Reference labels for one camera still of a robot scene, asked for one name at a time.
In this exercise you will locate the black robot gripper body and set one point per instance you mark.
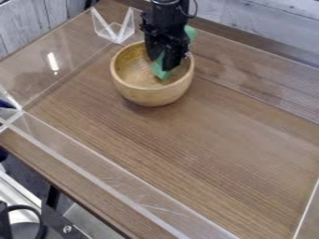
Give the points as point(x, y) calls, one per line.
point(163, 22)

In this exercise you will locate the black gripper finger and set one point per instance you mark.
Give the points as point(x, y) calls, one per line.
point(173, 57)
point(154, 49)

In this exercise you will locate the green rectangular block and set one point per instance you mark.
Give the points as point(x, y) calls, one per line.
point(157, 69)

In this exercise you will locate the brown wooden bowl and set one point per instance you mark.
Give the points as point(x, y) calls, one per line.
point(138, 84)

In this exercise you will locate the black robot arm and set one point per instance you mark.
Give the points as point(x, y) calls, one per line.
point(163, 26)

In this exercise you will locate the black table leg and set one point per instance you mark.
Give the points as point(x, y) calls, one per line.
point(53, 197)

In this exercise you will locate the clear acrylic corner bracket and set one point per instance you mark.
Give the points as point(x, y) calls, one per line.
point(115, 32)

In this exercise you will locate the clear acrylic barrier wall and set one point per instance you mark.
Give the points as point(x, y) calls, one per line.
point(125, 201)

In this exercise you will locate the black metal base bracket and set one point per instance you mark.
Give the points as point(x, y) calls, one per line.
point(59, 226)

